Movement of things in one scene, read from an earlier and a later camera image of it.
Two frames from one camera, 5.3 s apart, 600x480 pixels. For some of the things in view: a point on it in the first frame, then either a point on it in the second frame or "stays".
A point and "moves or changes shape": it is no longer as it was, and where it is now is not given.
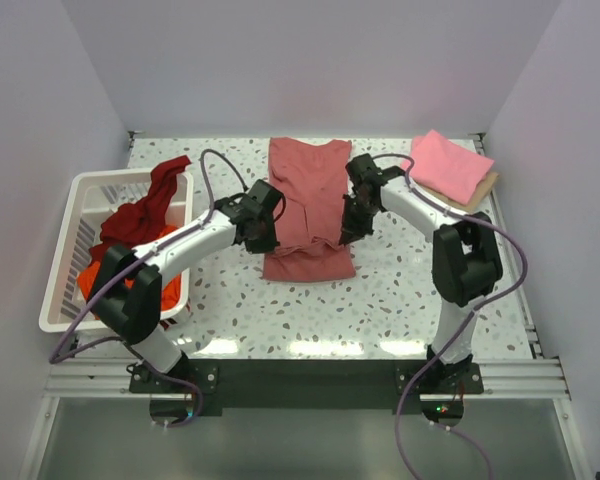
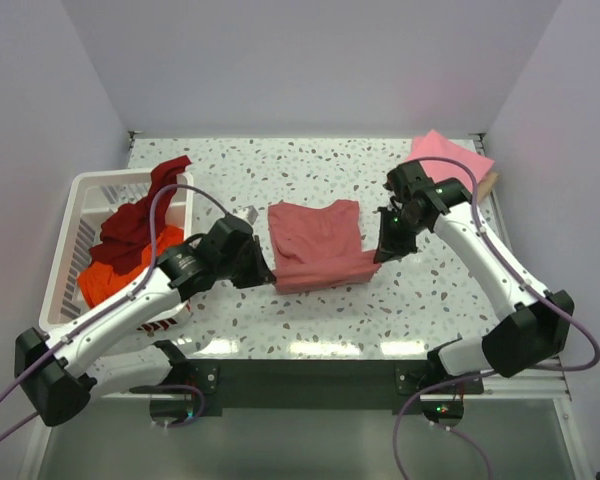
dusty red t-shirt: x=312 y=175 moves or changes shape
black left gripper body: x=259 y=237 → x=253 y=262
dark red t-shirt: x=129 y=223 stays
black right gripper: x=357 y=214 → x=395 y=235
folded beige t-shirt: x=475 y=199 stays
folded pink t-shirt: x=447 y=166 stays
